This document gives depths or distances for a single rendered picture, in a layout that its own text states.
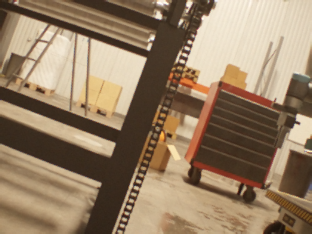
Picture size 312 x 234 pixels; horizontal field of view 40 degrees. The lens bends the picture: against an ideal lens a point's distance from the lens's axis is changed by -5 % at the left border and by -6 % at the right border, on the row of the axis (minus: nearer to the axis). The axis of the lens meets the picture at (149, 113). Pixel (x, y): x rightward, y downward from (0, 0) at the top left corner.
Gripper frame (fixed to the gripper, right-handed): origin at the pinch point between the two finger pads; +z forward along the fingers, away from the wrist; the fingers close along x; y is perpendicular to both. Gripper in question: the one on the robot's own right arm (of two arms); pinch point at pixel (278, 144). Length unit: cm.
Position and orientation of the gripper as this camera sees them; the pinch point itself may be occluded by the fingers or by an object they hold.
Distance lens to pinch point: 206.0
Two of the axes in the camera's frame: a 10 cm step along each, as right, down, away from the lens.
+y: 9.4, 3.4, -0.2
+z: -3.4, 9.4, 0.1
